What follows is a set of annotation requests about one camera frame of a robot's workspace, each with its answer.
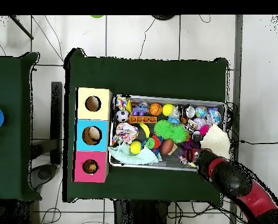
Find green spiky ball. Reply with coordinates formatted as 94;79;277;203
153;119;174;141
170;124;189;144

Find cream yellow cloth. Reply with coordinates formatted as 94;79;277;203
200;124;231;159

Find colourful patterned fabric toy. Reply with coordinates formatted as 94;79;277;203
112;122;139;145

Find brown toy football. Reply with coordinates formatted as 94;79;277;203
160;139;175;156

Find wooden box with three holes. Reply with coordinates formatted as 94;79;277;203
73;87;114;183

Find clear mesh bin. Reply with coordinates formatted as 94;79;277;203
110;95;226;173

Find yellow plush toy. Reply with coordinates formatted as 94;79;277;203
85;162;97;173

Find yellow ball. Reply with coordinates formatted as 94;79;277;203
162;103;175;117
129;141;143;155

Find bright orange mini basketball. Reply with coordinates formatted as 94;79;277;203
149;102;163;117

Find small soccer ball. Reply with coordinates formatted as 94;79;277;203
115;109;130;123

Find orange yellow plastic toy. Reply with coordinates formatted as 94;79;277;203
129;115;158;124

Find black floor cable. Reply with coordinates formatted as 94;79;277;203
238;139;278;145

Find mint green cloth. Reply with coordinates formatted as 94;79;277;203
108;142;160;166

